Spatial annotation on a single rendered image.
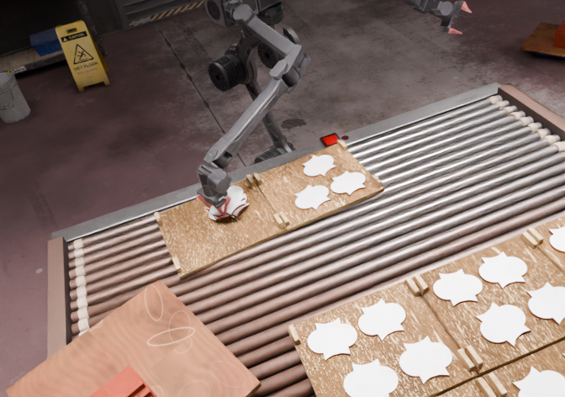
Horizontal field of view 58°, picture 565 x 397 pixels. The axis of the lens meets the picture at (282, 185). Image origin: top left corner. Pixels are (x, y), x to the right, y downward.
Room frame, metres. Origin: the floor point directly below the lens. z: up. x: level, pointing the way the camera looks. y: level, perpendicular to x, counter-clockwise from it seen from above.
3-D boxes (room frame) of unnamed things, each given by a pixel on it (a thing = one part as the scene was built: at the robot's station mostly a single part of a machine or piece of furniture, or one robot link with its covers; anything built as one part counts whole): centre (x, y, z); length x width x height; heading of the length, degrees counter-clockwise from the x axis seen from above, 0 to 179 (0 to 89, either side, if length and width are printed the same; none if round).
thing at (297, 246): (1.26, -0.18, 0.90); 1.95 x 0.05 x 0.05; 103
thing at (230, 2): (2.05, 0.05, 1.45); 0.09 x 0.08 x 0.12; 126
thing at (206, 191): (1.40, 0.25, 1.10); 0.10 x 0.07 x 0.07; 43
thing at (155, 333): (0.72, 0.50, 1.03); 0.50 x 0.50 x 0.02; 35
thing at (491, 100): (1.65, -0.09, 0.90); 1.95 x 0.05 x 0.05; 103
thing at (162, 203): (1.72, -0.08, 0.89); 2.08 x 0.08 x 0.06; 103
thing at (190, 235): (1.39, 0.27, 0.93); 0.41 x 0.35 x 0.02; 108
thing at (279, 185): (1.51, -0.13, 0.93); 0.41 x 0.35 x 0.02; 107
